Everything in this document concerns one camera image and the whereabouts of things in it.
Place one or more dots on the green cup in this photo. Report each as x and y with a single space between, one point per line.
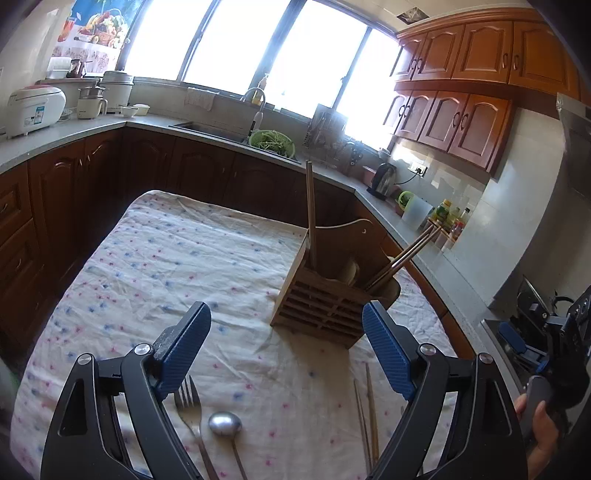
405 202

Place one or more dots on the brown lower kitchen cabinets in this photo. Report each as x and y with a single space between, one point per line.
92 184

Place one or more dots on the tall white cooker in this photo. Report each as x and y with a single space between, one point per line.
117 90

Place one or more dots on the kitchen window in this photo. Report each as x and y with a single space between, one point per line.
240 41

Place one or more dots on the kitchen sink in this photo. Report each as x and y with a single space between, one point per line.
212 131

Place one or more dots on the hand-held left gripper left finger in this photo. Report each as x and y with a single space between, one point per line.
184 350

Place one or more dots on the person's right hand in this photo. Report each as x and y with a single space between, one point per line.
542 438

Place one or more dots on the wooden utensil holder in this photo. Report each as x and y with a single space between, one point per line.
332 304

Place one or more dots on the grey kitchen countertop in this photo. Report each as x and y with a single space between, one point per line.
69 134

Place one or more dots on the gas stove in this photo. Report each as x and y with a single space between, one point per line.
503 332

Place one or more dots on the steel electric kettle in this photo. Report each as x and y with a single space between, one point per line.
383 180

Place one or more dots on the group of condiment bottles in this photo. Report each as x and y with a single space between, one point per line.
450 219

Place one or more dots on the large steel fork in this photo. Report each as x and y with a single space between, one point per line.
194 415

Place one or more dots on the steel range hood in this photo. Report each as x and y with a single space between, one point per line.
575 143

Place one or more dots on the steel kitchen faucet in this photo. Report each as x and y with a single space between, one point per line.
256 110

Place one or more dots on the white hanging towel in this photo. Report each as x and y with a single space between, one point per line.
201 98

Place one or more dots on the steel chopstick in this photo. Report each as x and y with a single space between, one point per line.
397 267
404 265
311 212

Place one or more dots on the wall power outlet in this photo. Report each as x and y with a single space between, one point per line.
418 168

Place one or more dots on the black wok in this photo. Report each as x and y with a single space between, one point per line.
538 295

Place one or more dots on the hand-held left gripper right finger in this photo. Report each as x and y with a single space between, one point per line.
388 350

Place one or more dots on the translucent plastic jug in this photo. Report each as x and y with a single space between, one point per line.
418 212

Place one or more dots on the soap dispenser bottle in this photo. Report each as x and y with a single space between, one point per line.
263 82

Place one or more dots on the small red container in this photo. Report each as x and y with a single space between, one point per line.
369 174

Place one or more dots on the wooden upper cabinets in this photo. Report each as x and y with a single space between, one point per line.
466 83

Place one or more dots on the small white electric pot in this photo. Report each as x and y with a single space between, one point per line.
90 104

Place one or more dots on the green colander with vegetables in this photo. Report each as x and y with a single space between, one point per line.
272 141

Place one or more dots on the white rice cooker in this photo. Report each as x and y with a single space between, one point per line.
34 110

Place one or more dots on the tropical fruit wall poster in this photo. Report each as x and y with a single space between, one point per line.
92 32

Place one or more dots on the steel spoon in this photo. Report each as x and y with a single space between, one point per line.
226 424

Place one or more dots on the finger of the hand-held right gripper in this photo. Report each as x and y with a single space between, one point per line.
512 337
538 311

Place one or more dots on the white dotted tablecloth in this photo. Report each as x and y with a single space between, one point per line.
184 258

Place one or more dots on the metal dish rack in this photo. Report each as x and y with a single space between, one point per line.
325 131

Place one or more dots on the small white bowls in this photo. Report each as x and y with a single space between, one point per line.
136 110

